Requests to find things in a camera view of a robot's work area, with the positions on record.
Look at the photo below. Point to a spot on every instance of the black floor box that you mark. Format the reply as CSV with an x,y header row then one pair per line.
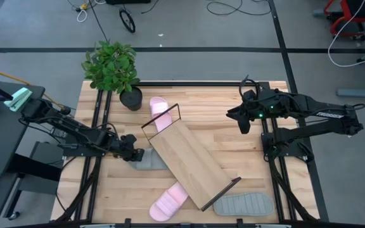
x,y
127,1

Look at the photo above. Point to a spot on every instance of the mint green stapler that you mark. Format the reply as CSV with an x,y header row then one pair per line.
x,y
19,98

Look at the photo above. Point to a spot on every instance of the desk caster wheel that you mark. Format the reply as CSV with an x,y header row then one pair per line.
x,y
14,216

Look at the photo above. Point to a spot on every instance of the green potted plant black pot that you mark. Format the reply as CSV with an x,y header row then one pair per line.
x,y
111,66

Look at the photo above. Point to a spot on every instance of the red and black cart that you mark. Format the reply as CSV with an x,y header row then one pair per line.
x,y
348,16

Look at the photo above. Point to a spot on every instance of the grey slide sandal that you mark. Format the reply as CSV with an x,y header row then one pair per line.
x,y
244,204
152,160

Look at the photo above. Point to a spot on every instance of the black aluminium rig frame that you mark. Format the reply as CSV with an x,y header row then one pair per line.
x,y
201,84

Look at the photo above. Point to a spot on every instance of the wooden shelf black metal frame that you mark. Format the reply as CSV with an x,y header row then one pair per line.
x,y
189,161

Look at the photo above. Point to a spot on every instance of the black bicycle wheel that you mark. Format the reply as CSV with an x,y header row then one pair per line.
x,y
127,20

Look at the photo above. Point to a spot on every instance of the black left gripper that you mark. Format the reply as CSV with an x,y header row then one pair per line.
x,y
127,147

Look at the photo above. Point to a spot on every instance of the grey table leg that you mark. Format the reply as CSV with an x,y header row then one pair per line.
x,y
360,92

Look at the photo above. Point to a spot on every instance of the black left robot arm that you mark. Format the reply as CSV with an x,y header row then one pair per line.
x,y
74,130

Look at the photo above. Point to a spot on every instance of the black box under desk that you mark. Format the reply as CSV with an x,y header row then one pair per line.
x,y
43,152

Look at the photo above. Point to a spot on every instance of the pink slide sandal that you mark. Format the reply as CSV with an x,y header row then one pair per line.
x,y
158,109
166,202

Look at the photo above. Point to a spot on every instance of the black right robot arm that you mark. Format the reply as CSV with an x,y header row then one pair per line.
x,y
328,115

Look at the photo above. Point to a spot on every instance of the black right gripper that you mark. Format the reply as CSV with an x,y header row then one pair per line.
x,y
255,104

